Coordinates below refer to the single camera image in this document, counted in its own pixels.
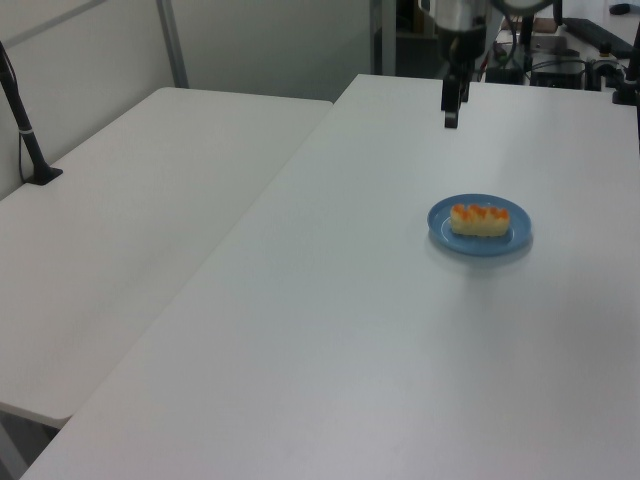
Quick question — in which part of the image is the grey metal partition post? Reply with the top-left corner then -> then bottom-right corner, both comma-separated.
156,0 -> 190,90

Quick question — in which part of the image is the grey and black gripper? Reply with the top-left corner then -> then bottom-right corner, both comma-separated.
432,0 -> 489,130

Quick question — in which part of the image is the black electronics box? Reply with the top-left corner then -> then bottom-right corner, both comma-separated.
529,59 -> 587,91

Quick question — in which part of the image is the yellow bread with orange topping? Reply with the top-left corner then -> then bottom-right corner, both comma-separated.
449,202 -> 511,239

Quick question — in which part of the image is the black keyboard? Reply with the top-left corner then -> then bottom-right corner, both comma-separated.
561,17 -> 635,57

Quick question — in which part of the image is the black camera stand pole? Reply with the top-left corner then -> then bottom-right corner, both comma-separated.
0,39 -> 65,187

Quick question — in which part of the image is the blue round plate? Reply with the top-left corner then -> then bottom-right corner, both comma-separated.
426,193 -> 533,258

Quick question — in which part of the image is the thin black cable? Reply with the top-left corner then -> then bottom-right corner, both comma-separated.
0,47 -> 32,184

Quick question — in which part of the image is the dark grey vertical column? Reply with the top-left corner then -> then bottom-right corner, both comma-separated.
371,0 -> 400,77

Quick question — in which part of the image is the black clamp stand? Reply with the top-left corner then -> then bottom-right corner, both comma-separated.
611,34 -> 640,107

